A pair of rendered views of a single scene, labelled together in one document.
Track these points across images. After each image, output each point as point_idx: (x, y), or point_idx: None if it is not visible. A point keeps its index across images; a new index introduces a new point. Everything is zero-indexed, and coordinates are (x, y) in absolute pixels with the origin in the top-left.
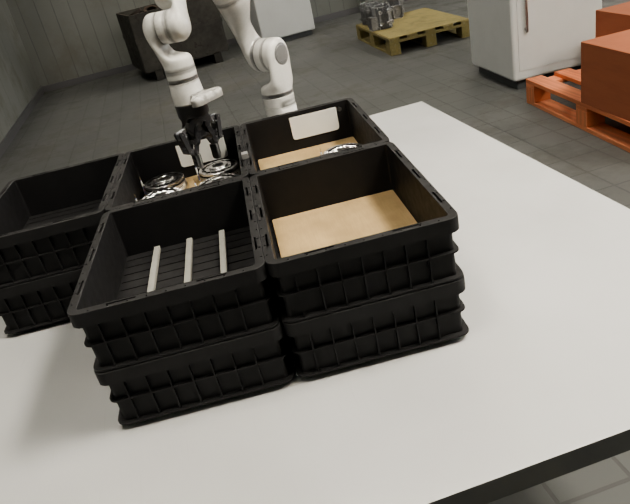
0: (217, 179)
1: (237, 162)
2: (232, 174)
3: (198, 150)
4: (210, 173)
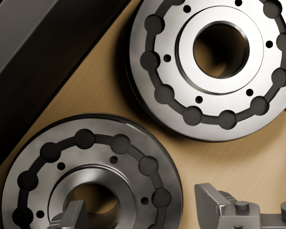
0: (207, 74)
1: (27, 146)
2: (140, 51)
3: (231, 210)
4: (163, 176)
